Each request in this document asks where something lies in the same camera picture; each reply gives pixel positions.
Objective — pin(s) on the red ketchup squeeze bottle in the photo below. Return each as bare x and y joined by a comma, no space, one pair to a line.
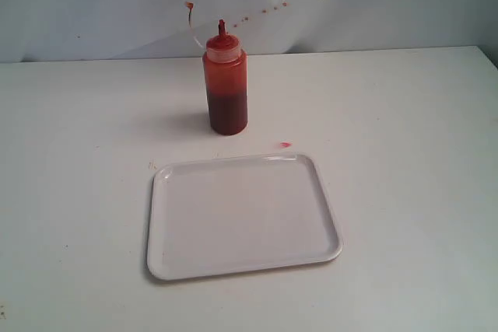
225,72

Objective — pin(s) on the white rectangular plastic tray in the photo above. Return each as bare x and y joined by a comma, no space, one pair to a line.
237,215

